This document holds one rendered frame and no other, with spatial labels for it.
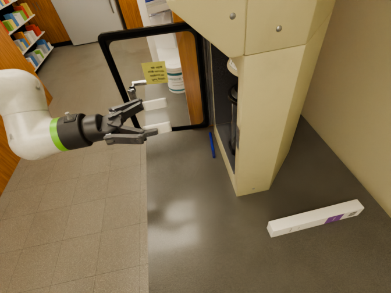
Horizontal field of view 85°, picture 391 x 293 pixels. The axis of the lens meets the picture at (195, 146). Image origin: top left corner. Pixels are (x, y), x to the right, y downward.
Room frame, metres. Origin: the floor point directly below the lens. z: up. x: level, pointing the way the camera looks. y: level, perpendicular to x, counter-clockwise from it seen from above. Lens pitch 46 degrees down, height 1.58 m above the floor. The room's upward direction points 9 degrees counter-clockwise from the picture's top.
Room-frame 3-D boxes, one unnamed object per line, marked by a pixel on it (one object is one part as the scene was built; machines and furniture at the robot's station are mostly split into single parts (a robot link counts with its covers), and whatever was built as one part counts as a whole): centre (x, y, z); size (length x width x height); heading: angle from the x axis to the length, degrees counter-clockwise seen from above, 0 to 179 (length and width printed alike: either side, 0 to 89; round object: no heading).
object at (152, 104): (0.54, 0.10, 1.22); 0.07 x 0.01 x 0.03; 94
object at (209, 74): (0.66, -0.08, 1.19); 0.03 x 0.02 x 0.39; 3
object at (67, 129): (0.47, 0.31, 1.23); 0.09 x 0.06 x 0.12; 4
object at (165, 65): (0.67, 0.08, 1.19); 0.30 x 0.01 x 0.40; 86
